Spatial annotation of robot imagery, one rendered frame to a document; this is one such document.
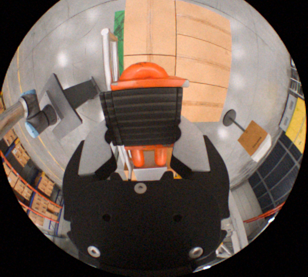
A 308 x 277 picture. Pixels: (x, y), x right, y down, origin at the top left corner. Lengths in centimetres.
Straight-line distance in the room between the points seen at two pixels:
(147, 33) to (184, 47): 30
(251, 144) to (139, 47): 169
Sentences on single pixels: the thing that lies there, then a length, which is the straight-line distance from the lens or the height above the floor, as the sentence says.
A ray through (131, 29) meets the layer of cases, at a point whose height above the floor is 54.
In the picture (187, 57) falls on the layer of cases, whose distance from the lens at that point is 87.
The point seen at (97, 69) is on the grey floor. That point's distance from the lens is 149.
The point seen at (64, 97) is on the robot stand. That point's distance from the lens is 86.
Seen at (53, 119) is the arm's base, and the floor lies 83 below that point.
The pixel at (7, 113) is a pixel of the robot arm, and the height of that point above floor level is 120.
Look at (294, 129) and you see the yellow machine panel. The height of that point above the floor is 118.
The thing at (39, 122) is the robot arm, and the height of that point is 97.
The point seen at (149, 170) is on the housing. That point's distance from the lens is 18.
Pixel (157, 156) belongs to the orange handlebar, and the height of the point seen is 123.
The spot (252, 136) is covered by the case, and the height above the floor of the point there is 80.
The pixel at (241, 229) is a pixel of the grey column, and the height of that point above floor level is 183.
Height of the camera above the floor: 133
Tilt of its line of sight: 58 degrees down
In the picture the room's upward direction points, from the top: 173 degrees clockwise
